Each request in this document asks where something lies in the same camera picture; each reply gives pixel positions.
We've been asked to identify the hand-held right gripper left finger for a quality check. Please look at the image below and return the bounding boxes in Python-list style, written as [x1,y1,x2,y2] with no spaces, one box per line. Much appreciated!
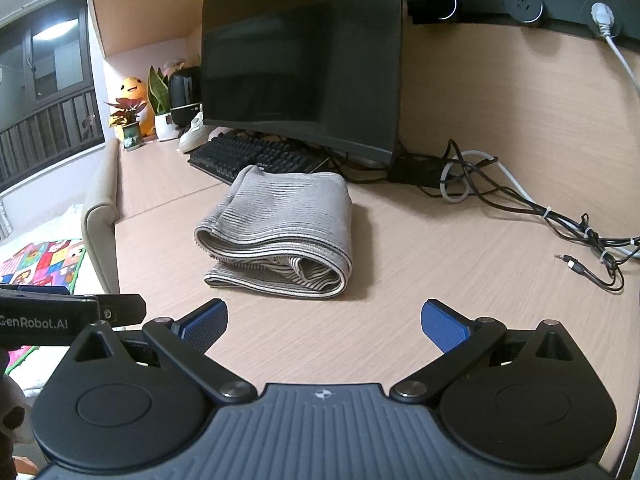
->
[74,298,258,404]

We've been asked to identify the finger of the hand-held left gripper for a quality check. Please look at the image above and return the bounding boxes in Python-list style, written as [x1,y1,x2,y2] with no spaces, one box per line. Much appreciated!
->
[0,284,71,297]
[97,293,148,326]

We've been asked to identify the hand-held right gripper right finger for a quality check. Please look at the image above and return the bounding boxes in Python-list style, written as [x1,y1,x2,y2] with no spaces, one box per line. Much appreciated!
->
[388,298,577,403]

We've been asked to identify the beige striped sweater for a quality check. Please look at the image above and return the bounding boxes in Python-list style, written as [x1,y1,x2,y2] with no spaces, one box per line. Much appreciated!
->
[194,165,355,301]

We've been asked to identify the colourful patchwork blanket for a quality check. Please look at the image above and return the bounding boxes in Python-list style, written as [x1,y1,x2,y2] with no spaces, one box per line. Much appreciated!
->
[0,237,90,378]

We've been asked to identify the white bedsheet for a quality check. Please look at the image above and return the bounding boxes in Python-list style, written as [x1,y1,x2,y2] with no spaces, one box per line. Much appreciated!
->
[0,199,85,262]

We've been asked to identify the beige padded headboard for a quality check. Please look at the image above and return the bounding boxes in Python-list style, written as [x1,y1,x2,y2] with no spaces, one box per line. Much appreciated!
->
[81,137,122,297]

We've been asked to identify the black power adapter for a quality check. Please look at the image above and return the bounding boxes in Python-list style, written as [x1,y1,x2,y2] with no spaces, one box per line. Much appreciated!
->
[387,154,454,187]

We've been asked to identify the red leaf potted plant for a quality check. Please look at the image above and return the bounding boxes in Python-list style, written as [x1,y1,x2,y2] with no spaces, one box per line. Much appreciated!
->
[104,97,150,153]

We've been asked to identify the black mechanical keyboard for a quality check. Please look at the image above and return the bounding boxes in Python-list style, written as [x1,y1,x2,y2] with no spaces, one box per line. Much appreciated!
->
[187,130,329,187]

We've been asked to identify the snake plant in white pot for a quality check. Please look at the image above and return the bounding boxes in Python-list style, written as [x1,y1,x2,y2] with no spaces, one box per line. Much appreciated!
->
[147,64,180,141]

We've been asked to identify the window with dark railing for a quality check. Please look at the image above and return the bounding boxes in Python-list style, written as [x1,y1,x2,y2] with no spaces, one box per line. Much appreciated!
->
[0,0,107,195]

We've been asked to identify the yellow plush toy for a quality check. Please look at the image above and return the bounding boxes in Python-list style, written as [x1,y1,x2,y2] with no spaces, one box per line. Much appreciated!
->
[112,76,157,139]

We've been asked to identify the black round speaker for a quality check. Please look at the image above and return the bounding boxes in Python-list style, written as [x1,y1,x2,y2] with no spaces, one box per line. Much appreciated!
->
[167,65,204,127]

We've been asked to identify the black curved computer monitor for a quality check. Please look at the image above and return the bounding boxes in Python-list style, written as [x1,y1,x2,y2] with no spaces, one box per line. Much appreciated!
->
[200,0,404,167]

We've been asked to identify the black power socket track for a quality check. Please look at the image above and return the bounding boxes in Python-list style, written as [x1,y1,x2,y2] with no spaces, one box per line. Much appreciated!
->
[405,0,640,45]

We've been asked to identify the black audio jack cable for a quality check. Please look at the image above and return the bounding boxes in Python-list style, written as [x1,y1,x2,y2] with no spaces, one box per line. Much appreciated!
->
[554,252,627,293]

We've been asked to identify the black cable bundle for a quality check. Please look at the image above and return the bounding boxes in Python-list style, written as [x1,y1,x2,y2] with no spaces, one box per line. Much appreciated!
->
[320,137,640,293]

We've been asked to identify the white power cable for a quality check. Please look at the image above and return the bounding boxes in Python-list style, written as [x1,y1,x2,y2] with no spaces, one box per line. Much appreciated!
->
[439,1,640,257]

